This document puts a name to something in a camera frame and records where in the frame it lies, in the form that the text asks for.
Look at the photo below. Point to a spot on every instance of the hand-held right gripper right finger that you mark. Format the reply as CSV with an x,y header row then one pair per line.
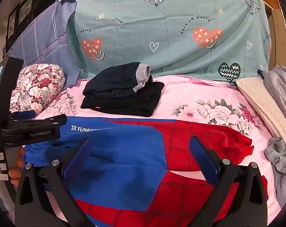
x,y
204,163

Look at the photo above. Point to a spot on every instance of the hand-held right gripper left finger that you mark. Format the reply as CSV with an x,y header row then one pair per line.
x,y
78,165

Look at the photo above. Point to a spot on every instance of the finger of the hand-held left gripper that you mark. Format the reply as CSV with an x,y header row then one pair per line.
x,y
39,130
24,115

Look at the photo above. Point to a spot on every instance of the red and blue pants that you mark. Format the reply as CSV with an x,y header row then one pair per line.
x,y
124,151

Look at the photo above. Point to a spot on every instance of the person's left hand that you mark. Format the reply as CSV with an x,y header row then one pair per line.
x,y
17,172

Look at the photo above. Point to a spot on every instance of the red floral pillow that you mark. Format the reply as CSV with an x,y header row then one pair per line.
x,y
36,87

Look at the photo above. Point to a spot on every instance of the blue plaid pillow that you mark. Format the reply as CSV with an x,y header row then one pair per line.
x,y
41,37

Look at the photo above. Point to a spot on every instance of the pink floral bed sheet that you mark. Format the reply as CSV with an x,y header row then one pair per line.
x,y
204,99

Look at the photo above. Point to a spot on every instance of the grey crumpled garment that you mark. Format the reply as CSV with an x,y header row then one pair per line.
x,y
281,160

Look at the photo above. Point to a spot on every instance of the black folded clothes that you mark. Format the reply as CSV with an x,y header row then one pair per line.
x,y
119,94

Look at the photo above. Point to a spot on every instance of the cream quilted pillow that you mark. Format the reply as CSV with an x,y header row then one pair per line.
x,y
258,99

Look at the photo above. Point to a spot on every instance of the grey hooded garment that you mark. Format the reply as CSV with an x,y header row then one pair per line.
x,y
280,85

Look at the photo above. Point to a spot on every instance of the teal heart-print quilt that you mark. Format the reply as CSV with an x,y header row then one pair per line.
x,y
157,21

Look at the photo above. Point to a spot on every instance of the wooden bed frame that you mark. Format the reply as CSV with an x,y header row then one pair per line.
x,y
277,16

